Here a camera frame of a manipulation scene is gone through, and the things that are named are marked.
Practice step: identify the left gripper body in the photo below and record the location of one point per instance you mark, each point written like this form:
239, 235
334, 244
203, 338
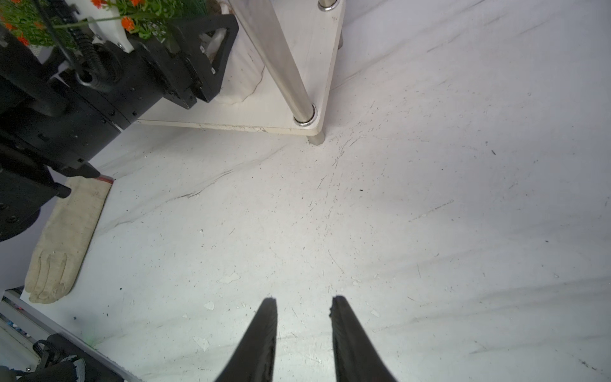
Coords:
153, 73

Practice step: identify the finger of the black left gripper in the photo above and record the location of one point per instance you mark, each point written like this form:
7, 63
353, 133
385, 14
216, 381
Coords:
205, 44

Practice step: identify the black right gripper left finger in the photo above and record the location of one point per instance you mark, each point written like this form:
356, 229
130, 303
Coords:
254, 357

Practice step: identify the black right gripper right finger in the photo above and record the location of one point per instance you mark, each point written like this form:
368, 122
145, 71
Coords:
355, 358

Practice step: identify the orange flower plant white pot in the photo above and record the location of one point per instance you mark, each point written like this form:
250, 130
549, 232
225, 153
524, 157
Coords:
148, 20

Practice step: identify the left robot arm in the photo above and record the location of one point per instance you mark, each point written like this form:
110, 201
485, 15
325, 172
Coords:
53, 123

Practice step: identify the white two-tier rack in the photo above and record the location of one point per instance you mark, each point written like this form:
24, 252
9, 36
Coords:
298, 43

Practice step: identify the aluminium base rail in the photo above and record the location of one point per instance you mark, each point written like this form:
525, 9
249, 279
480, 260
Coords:
31, 341

